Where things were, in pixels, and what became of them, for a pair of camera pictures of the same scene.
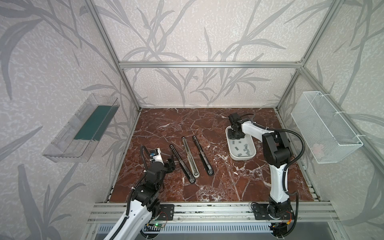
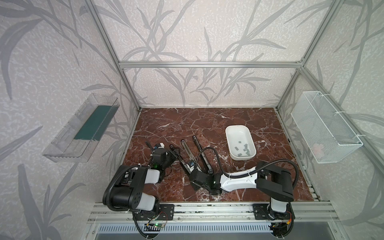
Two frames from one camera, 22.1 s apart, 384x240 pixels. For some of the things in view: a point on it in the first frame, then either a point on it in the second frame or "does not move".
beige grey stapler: [194, 168] does not move
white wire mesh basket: [325, 134] does not move
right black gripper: [236, 132] -> [197, 173]
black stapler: [202, 156] does not move
